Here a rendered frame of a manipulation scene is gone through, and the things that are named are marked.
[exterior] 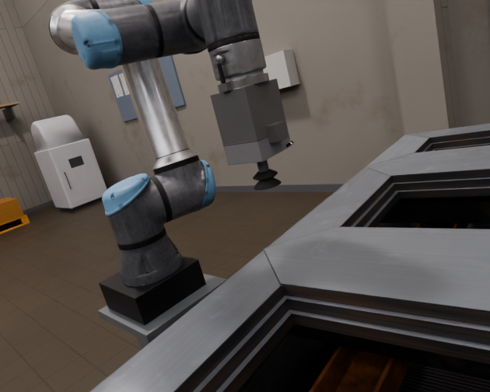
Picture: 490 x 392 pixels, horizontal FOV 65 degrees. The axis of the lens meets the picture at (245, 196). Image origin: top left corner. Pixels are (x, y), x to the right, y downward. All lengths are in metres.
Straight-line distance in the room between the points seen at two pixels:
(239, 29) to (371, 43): 2.86
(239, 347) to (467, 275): 0.26
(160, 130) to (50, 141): 5.91
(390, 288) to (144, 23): 0.47
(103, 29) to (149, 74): 0.39
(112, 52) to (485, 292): 0.53
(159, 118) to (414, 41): 2.28
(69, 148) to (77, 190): 0.67
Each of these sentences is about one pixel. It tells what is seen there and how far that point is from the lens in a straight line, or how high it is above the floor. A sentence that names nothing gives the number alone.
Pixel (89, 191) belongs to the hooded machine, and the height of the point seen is 0.23.
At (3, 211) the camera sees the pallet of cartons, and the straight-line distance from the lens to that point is 7.18.
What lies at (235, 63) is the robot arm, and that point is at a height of 1.14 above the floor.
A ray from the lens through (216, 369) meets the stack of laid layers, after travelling 0.43.
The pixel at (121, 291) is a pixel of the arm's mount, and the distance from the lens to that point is 0.95.
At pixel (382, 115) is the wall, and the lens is 3.41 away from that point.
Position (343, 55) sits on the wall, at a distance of 3.50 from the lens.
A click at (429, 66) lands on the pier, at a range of 2.95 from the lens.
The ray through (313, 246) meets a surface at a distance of 0.60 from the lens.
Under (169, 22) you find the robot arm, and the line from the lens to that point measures 0.62.
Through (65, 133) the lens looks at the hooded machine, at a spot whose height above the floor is 1.22.
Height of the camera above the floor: 1.10
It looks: 14 degrees down
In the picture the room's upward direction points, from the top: 15 degrees counter-clockwise
